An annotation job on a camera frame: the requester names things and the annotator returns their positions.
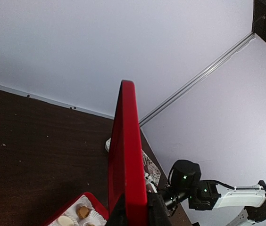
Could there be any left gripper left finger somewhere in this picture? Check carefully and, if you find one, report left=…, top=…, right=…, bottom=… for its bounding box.
left=106, top=194, right=126, bottom=226

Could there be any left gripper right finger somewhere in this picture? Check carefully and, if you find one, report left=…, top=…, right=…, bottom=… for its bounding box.
left=147, top=193, right=171, bottom=226

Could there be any red square tin box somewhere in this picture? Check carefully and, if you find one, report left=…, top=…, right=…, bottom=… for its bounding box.
left=43, top=192, right=109, bottom=226

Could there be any brown round chocolate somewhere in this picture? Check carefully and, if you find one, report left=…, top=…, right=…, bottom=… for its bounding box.
left=76, top=206, right=91, bottom=219

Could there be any red tin lid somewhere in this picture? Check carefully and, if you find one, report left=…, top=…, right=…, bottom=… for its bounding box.
left=108, top=80, right=149, bottom=226

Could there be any white round chocolate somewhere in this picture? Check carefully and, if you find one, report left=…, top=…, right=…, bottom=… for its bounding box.
left=57, top=216, right=74, bottom=226

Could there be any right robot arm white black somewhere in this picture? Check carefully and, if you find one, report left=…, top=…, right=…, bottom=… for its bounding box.
left=158, top=160, right=266, bottom=226

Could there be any floral rectangular tray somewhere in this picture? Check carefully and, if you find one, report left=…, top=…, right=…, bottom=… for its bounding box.
left=104, top=137, right=162, bottom=186

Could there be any right aluminium frame post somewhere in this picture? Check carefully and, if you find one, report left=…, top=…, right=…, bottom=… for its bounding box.
left=139, top=32, right=255, bottom=127

